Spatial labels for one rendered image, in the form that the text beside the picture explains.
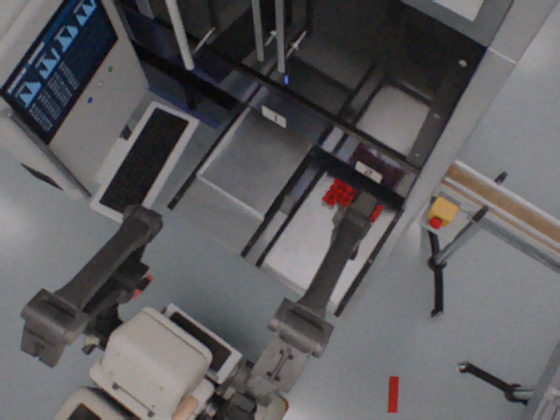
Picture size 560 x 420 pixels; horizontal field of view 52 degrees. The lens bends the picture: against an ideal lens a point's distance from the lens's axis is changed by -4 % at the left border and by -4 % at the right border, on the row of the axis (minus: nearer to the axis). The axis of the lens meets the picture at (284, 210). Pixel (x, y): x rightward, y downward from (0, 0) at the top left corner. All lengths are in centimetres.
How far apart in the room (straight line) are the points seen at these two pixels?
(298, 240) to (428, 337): 109
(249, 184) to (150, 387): 82
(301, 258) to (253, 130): 46
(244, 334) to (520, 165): 158
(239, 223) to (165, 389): 73
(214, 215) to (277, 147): 31
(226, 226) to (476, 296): 138
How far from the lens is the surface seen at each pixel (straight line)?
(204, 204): 191
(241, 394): 142
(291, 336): 105
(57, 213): 303
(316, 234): 186
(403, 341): 273
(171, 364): 133
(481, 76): 117
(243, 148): 197
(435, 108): 134
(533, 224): 197
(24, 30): 155
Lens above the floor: 267
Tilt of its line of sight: 72 degrees down
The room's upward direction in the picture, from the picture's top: 2 degrees counter-clockwise
